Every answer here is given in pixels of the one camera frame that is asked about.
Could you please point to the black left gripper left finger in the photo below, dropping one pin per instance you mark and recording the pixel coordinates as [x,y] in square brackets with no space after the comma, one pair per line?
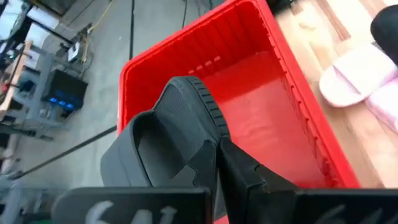
[130,205]

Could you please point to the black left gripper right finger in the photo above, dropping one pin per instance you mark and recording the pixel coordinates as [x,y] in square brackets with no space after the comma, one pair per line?
[242,186]

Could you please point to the black foam slide sandal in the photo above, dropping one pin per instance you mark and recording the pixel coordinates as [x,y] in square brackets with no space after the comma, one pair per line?
[174,124]
[387,31]

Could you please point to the pink foam slide sandal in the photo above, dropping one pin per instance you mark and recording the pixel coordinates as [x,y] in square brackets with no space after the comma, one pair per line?
[385,102]
[354,74]

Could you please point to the red plastic bin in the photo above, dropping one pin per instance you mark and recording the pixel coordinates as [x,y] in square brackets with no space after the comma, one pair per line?
[264,109]

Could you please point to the black computer with blue lights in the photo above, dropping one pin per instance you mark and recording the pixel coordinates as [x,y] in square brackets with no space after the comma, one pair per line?
[65,90]

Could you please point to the grey metal frame table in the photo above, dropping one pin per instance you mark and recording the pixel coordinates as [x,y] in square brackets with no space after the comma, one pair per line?
[37,118]

